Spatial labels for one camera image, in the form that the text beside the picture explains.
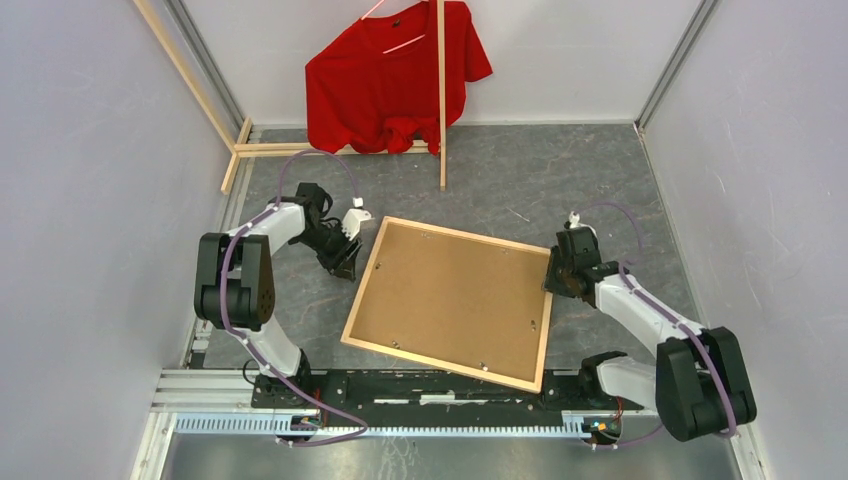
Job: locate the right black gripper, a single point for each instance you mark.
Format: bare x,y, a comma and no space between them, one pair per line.
550,282

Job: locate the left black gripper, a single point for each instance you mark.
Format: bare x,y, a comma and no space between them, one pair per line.
343,262

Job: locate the brown backing board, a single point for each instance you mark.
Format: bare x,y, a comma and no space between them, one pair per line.
450,298

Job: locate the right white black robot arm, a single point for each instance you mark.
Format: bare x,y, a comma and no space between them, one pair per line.
698,384

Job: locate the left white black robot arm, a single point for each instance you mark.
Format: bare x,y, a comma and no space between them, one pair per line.
234,280

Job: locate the wooden clothes rack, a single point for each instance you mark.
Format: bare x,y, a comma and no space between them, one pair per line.
238,146

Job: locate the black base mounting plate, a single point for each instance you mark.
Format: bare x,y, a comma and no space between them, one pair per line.
431,398

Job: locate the red t-shirt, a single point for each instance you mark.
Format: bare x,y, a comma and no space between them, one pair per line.
384,102

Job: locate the pink clothes hanger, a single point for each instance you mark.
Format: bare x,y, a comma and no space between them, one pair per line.
391,26

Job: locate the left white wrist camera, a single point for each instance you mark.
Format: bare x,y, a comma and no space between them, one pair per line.
354,219

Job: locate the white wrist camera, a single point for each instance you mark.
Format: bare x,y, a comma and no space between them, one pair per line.
354,219
574,223

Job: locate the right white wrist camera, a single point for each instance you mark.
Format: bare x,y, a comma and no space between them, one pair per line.
574,223

